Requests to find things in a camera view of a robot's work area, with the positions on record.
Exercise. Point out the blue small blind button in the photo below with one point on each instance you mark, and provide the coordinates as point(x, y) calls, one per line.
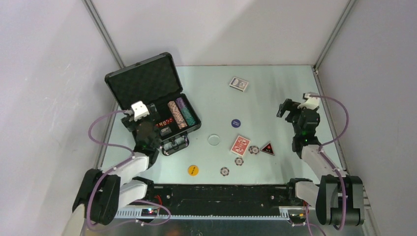
point(235, 123)

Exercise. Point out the poker chip middle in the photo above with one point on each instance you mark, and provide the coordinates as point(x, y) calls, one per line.
point(239, 161)

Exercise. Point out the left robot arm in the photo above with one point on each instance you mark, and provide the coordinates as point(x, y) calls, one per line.
point(103, 192)

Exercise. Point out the black triangular all-in marker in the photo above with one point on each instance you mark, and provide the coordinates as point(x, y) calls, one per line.
point(268, 149)

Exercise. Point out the black poker set case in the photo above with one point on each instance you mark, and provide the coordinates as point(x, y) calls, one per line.
point(155, 82)

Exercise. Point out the pink brown chip stack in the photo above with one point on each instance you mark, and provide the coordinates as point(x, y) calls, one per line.
point(177, 115)

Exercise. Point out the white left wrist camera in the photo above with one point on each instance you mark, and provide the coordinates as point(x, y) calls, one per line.
point(139, 111)

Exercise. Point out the yellow round button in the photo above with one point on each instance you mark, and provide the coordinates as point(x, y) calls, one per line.
point(193, 170)

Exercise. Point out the blue playing card deck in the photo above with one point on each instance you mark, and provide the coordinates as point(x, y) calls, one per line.
point(238, 84)

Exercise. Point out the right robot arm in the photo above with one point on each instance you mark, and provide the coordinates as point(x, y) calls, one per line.
point(338, 199)

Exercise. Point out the purple chip stack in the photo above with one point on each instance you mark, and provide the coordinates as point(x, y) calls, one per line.
point(180, 103)

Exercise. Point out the clear round dealer button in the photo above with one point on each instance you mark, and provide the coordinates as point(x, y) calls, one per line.
point(214, 140)

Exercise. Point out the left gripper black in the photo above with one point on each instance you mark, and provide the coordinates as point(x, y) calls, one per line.
point(155, 115)

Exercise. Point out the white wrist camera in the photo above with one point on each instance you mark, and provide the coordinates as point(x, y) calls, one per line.
point(311, 101)
point(139, 111)

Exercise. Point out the poker chip near triangle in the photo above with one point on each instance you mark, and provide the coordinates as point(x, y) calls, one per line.
point(254, 150)

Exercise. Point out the red playing card deck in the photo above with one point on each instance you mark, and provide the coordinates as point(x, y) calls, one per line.
point(240, 146)

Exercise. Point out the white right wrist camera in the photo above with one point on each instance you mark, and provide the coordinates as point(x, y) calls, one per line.
point(311, 101)

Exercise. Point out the poker chip lower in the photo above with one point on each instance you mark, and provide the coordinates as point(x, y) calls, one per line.
point(224, 171)

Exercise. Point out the key in plastic bag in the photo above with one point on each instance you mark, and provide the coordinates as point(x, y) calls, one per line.
point(165, 131)

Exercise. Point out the teal chip stack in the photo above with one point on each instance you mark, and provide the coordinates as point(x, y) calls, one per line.
point(188, 116)

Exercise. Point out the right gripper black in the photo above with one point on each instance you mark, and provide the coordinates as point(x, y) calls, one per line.
point(292, 110)

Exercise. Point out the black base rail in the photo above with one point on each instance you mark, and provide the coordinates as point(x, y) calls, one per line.
point(204, 200)

